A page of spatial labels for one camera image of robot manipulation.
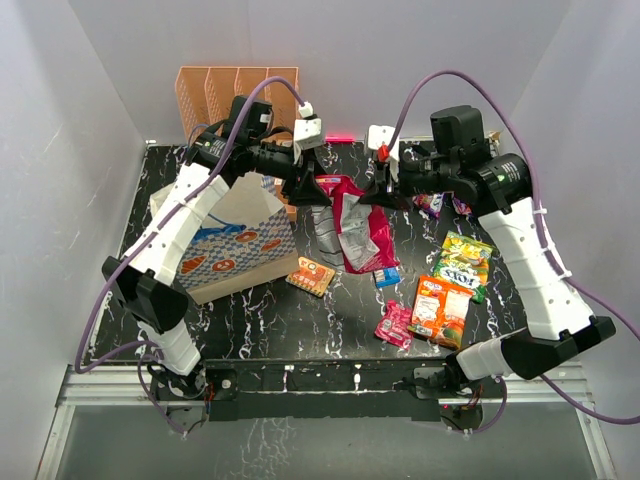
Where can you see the white checkered paper bag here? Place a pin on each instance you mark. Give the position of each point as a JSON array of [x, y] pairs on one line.
[[266, 250]]

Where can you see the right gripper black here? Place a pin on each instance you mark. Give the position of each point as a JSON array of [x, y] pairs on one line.
[[380, 195]]

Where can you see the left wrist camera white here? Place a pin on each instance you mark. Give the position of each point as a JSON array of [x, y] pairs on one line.
[[308, 132]]

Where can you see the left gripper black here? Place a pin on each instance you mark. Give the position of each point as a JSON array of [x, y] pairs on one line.
[[310, 190]]

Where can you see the green Fox's candy bag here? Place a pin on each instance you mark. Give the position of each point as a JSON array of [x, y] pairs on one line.
[[465, 262]]

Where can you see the orange plastic file organizer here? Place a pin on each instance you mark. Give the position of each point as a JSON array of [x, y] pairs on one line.
[[204, 96]]

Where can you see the pink marker strip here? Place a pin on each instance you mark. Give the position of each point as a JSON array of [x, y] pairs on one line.
[[335, 138]]

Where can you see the magenta silver snack bag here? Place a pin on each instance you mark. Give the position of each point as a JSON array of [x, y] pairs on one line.
[[352, 237]]

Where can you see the blue Slendy snack bag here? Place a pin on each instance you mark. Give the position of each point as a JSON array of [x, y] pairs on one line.
[[204, 233]]

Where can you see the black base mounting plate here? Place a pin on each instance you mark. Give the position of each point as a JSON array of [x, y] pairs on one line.
[[231, 390]]

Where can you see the blue wafer bar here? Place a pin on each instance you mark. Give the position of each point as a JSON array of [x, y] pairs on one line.
[[386, 277]]

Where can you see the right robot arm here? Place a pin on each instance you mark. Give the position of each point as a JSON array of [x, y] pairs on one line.
[[499, 191]]

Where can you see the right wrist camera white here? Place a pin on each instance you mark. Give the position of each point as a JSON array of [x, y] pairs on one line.
[[378, 145]]

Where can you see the orange cracker pack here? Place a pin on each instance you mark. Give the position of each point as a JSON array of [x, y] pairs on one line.
[[311, 277]]

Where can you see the pink candy pack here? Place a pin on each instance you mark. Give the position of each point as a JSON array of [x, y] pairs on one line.
[[393, 326]]

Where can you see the purple Fox's bag left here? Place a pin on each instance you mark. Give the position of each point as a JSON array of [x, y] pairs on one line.
[[431, 204]]

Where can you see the orange Fox's candy bag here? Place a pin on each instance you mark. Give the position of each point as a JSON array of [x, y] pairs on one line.
[[439, 312]]

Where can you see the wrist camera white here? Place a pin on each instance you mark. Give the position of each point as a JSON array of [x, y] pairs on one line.
[[308, 132], [378, 145]]

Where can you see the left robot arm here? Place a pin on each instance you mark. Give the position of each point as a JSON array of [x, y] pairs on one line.
[[142, 280]]

